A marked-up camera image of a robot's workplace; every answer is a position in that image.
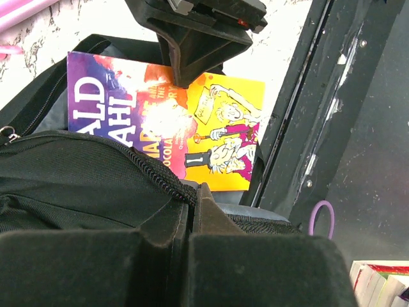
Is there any pink pencil case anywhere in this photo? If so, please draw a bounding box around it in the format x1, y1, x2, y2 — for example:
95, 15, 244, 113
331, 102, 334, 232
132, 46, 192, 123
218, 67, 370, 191
0, 0, 61, 60

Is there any Roald Dahl Charlie book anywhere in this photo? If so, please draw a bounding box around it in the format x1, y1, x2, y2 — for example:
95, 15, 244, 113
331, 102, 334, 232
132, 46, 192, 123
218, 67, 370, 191
66, 52, 265, 192

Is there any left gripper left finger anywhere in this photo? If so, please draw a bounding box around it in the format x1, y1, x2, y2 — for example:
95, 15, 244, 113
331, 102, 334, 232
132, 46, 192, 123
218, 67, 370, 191
1, 201, 189, 306

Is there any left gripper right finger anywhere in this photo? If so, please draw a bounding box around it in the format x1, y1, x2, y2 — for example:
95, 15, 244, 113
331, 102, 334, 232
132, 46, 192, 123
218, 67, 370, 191
185, 184, 357, 306

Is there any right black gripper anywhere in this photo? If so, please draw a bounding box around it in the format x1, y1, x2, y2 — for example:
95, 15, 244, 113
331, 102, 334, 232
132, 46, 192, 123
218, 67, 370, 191
125, 1, 267, 88

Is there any black student backpack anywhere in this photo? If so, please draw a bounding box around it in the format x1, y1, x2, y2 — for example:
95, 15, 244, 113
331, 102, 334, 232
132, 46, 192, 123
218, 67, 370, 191
0, 33, 301, 236

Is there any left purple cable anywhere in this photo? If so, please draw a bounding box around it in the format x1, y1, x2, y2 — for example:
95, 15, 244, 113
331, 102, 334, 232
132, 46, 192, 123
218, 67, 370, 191
308, 200, 336, 240

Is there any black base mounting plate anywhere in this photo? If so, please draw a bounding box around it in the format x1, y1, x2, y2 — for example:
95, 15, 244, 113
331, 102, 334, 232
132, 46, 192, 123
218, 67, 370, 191
241, 1, 408, 263

